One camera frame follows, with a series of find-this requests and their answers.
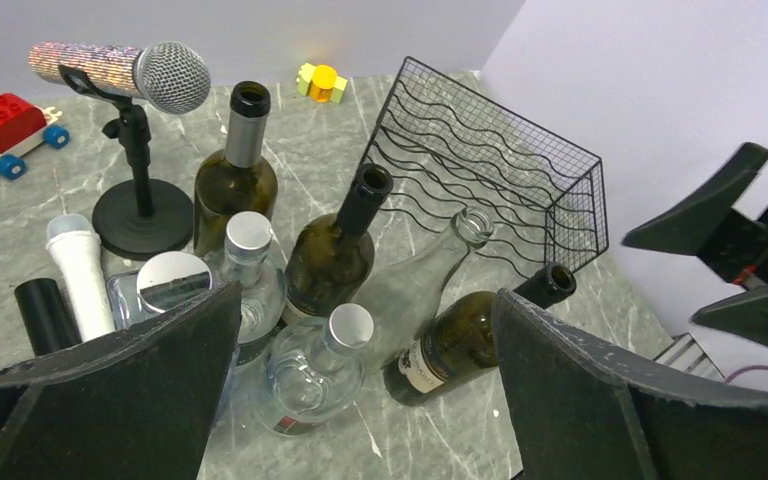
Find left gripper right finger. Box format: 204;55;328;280
492;289;768;479

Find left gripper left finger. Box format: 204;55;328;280
0;283;241;479

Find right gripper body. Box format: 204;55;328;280
697;206;768;289

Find dark green wine bottle front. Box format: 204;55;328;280
382;262;578;407

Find clear round bottle front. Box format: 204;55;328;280
253;303;374;436

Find clear round bottle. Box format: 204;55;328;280
253;303;374;436
205;211;287;367

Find clear glass bottle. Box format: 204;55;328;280
352;207;495;374

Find dark wine bottle black neck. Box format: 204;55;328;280
279;163;393;327

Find blue square glass bottle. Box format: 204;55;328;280
106;251;219;330

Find clear round bottle rear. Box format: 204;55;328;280
205;211;287;367

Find dark wine bottle silver neck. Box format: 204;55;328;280
193;81;278;257

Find black white handheld microphone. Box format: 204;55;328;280
14;213;115;356

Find red toy block car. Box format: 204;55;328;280
0;92;71;180

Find glitter microphone on stand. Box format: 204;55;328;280
28;42;211;115

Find yellow green toy block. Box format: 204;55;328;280
296;63;348;103

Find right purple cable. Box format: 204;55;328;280
724;364;768;399

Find black wire wine rack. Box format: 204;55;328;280
362;56;610;278

